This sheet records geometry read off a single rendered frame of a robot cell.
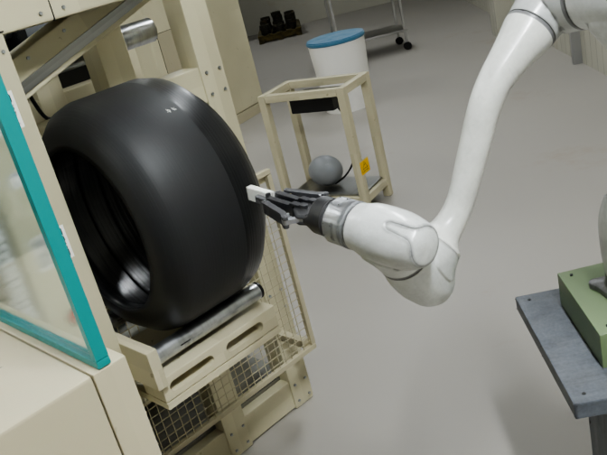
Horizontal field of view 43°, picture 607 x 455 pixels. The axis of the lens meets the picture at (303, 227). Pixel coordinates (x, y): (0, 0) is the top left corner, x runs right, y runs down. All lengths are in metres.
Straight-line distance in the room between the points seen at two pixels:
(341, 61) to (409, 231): 5.75
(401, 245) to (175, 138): 0.59
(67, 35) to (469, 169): 1.14
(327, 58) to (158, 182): 5.49
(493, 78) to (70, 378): 0.88
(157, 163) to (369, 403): 1.65
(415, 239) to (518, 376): 1.76
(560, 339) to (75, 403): 1.29
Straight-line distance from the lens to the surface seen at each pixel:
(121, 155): 1.61
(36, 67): 2.08
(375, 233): 1.30
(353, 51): 7.01
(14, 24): 1.92
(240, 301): 1.88
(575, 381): 1.84
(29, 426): 0.98
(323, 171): 4.76
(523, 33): 1.46
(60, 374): 1.03
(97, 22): 2.17
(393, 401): 2.97
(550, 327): 2.03
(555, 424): 2.76
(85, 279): 1.72
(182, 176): 1.60
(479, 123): 1.43
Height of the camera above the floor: 1.72
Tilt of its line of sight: 22 degrees down
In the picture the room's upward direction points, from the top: 14 degrees counter-clockwise
